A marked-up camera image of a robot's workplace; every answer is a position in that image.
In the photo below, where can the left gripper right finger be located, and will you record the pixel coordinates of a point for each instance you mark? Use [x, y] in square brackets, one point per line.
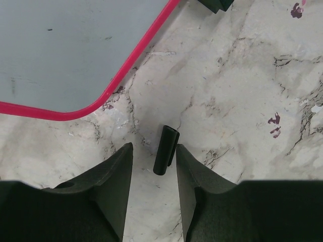
[215, 209]

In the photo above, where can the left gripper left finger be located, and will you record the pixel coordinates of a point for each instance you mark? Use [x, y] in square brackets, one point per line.
[89, 207]

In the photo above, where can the black marker cap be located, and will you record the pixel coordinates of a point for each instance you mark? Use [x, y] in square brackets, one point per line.
[166, 150]

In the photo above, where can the red framed whiteboard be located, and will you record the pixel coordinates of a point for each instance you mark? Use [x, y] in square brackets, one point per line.
[62, 60]

